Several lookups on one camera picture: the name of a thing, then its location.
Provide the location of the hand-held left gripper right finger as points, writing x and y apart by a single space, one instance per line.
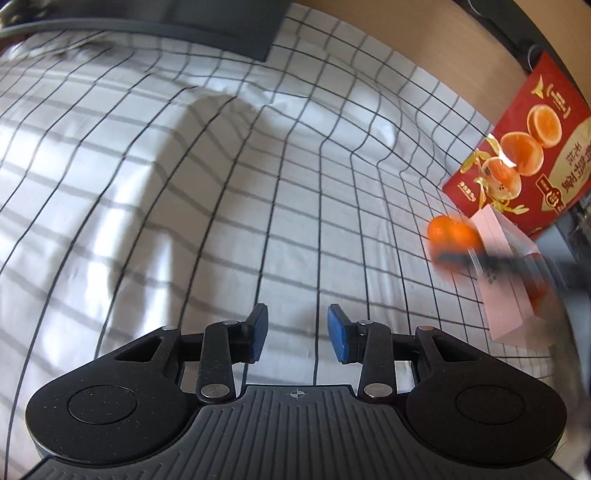
339 334

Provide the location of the red orange-print box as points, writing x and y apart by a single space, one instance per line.
554 152

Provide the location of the white black checkered cloth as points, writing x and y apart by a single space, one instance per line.
184 184

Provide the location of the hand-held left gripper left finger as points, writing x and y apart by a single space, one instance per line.
256 334

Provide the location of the pink cardboard box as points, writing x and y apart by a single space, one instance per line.
503 300

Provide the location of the black flat screen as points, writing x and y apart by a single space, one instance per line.
184 27

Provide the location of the dark rounded ledge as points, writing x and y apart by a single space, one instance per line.
531 27

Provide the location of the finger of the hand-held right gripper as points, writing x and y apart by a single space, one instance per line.
489 264

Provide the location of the black glass computer case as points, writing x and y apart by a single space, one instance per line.
577 226

